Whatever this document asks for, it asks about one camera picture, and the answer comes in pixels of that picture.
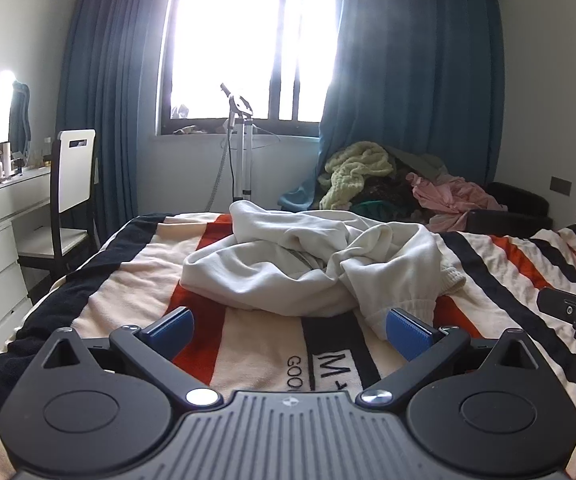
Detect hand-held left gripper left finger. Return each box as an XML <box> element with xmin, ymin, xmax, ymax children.
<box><xmin>42</xmin><ymin>306</ymin><xmax>223</xmax><ymax>407</ymax></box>

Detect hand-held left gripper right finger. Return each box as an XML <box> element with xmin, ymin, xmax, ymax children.
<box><xmin>360</xmin><ymin>307</ymin><xmax>544</xmax><ymax>408</ymax></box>

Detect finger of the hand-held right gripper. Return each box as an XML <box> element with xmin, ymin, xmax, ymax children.
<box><xmin>537</xmin><ymin>286</ymin><xmax>576</xmax><ymax>343</ymax></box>

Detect white sweatshirt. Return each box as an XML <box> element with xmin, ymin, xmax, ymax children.
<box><xmin>182</xmin><ymin>200</ymin><xmax>468</xmax><ymax>338</ymax></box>

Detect dark clothes pile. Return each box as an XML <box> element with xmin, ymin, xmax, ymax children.
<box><xmin>348</xmin><ymin>145</ymin><xmax>449</xmax><ymax>223</ymax></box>

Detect striped blanket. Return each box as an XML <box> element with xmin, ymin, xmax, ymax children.
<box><xmin>0</xmin><ymin>209</ymin><xmax>576</xmax><ymax>480</ymax></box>

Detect black armchair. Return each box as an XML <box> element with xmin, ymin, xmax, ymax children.
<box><xmin>468</xmin><ymin>181</ymin><xmax>554</xmax><ymax>235</ymax></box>

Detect teal green garment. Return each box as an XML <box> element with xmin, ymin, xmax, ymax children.
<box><xmin>350</xmin><ymin>201</ymin><xmax>393</xmax><ymax>221</ymax></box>

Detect pink garment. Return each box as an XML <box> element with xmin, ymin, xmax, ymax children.
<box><xmin>407</xmin><ymin>172</ymin><xmax>509</xmax><ymax>233</ymax></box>

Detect yellow-green knit blanket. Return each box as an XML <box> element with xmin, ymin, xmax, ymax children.
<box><xmin>318</xmin><ymin>141</ymin><xmax>397</xmax><ymax>211</ymax></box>

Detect white and black chair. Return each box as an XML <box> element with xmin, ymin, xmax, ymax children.
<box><xmin>18</xmin><ymin>129</ymin><xmax>99</xmax><ymax>281</ymax></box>

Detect garment steamer stand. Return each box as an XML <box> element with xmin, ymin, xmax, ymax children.
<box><xmin>207</xmin><ymin>82</ymin><xmax>281</xmax><ymax>211</ymax></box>

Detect rags on windowsill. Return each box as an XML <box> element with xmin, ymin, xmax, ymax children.
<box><xmin>170</xmin><ymin>105</ymin><xmax>211</xmax><ymax>136</ymax></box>

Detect blue curtain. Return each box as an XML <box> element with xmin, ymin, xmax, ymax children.
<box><xmin>55</xmin><ymin>0</ymin><xmax>183</xmax><ymax>256</ymax></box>
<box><xmin>278</xmin><ymin>0</ymin><xmax>506</xmax><ymax>213</ymax></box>

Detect row of cosmetic bottles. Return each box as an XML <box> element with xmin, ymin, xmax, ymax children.
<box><xmin>0</xmin><ymin>137</ymin><xmax>56</xmax><ymax>186</ymax></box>

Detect window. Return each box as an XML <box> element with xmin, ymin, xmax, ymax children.
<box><xmin>157</xmin><ymin>0</ymin><xmax>349</xmax><ymax>137</ymax></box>

